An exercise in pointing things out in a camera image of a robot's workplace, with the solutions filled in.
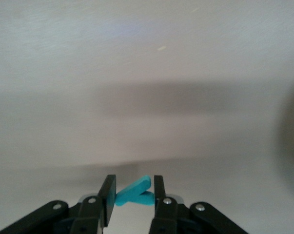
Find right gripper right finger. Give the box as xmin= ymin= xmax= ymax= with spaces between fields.
xmin=149 ymin=175 xmax=179 ymax=234

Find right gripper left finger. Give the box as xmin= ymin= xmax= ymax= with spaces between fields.
xmin=72 ymin=174 xmax=118 ymax=234

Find teal foam letter y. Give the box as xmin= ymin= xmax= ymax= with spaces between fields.
xmin=115 ymin=175 xmax=155 ymax=208

